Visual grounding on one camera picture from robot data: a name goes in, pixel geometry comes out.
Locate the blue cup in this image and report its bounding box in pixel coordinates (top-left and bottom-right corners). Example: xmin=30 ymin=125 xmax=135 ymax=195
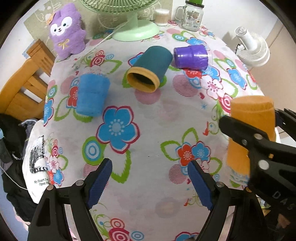
xmin=76 ymin=73 xmax=110 ymax=117

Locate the purple cup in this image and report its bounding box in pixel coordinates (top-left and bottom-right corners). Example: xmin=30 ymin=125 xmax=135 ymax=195
xmin=174 ymin=45 xmax=209 ymax=70

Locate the teal cup with orange rim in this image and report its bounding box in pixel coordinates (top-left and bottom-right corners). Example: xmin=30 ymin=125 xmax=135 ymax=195
xmin=126 ymin=46 xmax=173 ymax=93

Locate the green cup on jar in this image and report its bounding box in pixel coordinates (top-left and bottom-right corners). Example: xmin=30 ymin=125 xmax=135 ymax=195
xmin=189 ymin=0 xmax=203 ymax=4

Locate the white printed bag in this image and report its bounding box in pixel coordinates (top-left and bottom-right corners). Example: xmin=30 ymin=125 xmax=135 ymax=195
xmin=22 ymin=120 xmax=50 ymax=204

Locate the floral tablecloth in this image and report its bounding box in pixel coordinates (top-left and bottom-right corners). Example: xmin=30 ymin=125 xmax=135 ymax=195
xmin=44 ymin=21 xmax=262 ymax=240

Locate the dark clothes pile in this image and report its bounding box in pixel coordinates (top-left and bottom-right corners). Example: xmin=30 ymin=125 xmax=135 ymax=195
xmin=1 ymin=113 xmax=37 ymax=222

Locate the orange wooden chair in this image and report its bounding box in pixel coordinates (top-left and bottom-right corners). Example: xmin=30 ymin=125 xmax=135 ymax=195
xmin=1 ymin=40 xmax=55 ymax=121

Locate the white floor fan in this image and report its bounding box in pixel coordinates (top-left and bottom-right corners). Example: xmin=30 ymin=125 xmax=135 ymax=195
xmin=235 ymin=27 xmax=270 ymax=67

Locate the purple plush bunny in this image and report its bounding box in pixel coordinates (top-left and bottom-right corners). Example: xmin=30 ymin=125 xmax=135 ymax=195
xmin=49 ymin=3 xmax=86 ymax=61

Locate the glass mason jar mug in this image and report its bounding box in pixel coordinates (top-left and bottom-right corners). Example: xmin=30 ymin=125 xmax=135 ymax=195
xmin=175 ymin=1 xmax=204 ymax=32

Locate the green desk fan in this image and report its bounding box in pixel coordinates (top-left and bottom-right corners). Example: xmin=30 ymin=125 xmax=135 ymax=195
xmin=81 ymin=0 xmax=159 ymax=42

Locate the cotton swab container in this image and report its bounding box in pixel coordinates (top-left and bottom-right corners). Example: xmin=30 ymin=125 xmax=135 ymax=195
xmin=154 ymin=9 xmax=170 ymax=26

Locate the white fan power cable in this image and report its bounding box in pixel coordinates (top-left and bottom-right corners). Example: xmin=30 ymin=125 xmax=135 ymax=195
xmin=93 ymin=21 xmax=130 ymax=47

